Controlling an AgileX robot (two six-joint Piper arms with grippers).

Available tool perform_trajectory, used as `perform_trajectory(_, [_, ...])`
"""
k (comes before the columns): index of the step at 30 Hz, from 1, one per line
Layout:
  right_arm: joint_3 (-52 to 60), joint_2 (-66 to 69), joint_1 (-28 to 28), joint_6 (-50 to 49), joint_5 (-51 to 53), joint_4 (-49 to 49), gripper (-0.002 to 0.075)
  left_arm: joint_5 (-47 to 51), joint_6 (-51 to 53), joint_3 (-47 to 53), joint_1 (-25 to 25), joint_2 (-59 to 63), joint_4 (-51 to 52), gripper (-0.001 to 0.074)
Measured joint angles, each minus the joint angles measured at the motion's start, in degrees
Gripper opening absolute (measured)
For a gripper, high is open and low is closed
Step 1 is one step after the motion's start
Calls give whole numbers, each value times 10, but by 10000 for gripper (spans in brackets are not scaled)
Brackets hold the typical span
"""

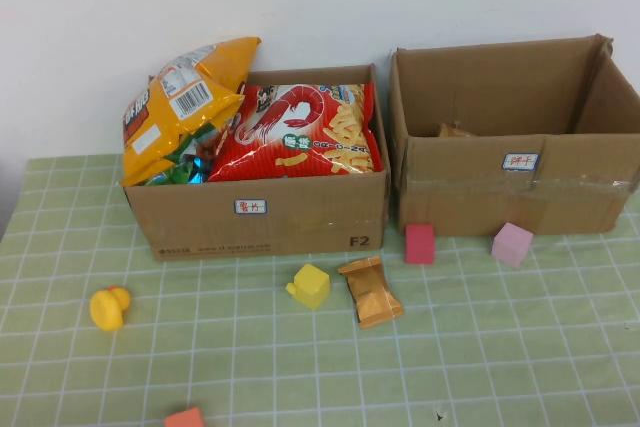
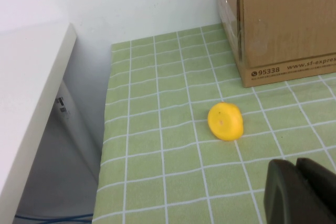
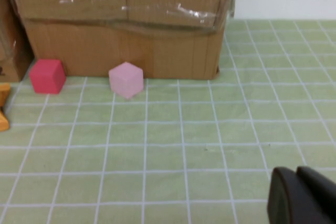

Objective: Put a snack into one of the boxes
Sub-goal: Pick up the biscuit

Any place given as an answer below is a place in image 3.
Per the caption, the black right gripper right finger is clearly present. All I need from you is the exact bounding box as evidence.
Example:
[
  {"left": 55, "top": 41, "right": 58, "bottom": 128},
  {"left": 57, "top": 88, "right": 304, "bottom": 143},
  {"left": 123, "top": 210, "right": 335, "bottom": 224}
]
[{"left": 296, "top": 165, "right": 336, "bottom": 224}]

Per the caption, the light pink cube block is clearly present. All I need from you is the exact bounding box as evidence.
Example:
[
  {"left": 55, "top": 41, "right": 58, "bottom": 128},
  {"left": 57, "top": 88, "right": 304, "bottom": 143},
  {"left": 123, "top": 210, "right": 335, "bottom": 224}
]
[{"left": 108, "top": 61, "right": 144, "bottom": 101}]

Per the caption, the golden brown snack packet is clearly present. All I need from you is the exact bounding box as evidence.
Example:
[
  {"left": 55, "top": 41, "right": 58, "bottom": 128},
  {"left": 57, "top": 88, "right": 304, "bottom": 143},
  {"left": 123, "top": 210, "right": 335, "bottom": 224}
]
[{"left": 0, "top": 82, "right": 12, "bottom": 132}]

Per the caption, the green checkered tablecloth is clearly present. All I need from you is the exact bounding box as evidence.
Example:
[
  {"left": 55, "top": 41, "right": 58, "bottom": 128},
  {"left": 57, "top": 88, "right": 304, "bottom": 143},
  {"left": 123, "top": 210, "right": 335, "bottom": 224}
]
[{"left": 0, "top": 19, "right": 336, "bottom": 224}]

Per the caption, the cardboard box marked F2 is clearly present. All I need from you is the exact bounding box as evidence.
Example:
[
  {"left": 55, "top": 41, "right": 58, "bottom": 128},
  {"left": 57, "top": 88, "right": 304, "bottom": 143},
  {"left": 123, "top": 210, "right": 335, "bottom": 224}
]
[{"left": 0, "top": 0, "right": 35, "bottom": 83}]

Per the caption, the cardboard box with taped front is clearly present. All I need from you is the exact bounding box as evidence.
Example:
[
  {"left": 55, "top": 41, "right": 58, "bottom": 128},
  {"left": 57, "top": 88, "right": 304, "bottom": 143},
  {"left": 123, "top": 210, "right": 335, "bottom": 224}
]
[{"left": 5, "top": 0, "right": 240, "bottom": 81}]

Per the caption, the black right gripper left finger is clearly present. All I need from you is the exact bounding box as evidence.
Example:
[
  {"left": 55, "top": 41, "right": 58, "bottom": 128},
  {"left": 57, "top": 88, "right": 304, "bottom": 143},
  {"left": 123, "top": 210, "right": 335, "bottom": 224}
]
[{"left": 266, "top": 166, "right": 332, "bottom": 224}]

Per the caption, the crimson cube block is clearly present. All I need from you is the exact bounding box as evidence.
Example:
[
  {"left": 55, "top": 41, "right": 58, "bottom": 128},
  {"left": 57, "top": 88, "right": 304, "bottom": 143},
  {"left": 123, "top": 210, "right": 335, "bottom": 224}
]
[{"left": 28, "top": 59, "right": 67, "bottom": 95}]

